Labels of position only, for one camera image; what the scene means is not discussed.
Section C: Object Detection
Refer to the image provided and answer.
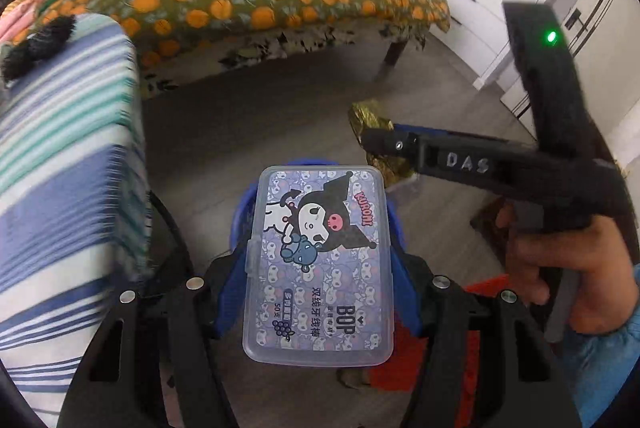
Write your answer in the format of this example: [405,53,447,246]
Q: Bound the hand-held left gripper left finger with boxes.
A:
[57,253,256,428]

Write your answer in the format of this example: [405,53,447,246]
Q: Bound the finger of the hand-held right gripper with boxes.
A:
[394,122,501,145]
[360,128,420,165]

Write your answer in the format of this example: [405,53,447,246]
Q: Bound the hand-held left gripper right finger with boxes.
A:
[387,248,583,428]

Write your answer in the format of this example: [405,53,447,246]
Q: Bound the gold foil wrapper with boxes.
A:
[348,100,418,184]

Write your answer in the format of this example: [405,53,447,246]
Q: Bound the blue plastic basket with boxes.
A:
[229,157,401,259]

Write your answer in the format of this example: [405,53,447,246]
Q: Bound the clear cartoon-print plastic box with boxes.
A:
[242,165,393,366]

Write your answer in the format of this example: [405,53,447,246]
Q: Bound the person's right forearm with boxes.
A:
[555,263,640,428]

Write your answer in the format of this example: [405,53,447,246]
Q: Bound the person's right hand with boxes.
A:
[495,203,638,334]

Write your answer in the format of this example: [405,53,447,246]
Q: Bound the wooden bed leg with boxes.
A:
[382,36,408,69]

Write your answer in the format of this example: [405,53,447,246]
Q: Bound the brown fuzzy slipper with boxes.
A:
[337,368,373,390]

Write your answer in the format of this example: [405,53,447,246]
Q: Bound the white door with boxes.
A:
[500,0,625,124]

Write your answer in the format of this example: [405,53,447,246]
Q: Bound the leaf-print bed skirt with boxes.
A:
[135,16,431,102]

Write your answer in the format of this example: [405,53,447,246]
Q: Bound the striped tablecloth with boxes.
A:
[0,13,153,414]

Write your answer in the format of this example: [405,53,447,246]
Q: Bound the pink folded blanket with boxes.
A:
[0,0,56,44]

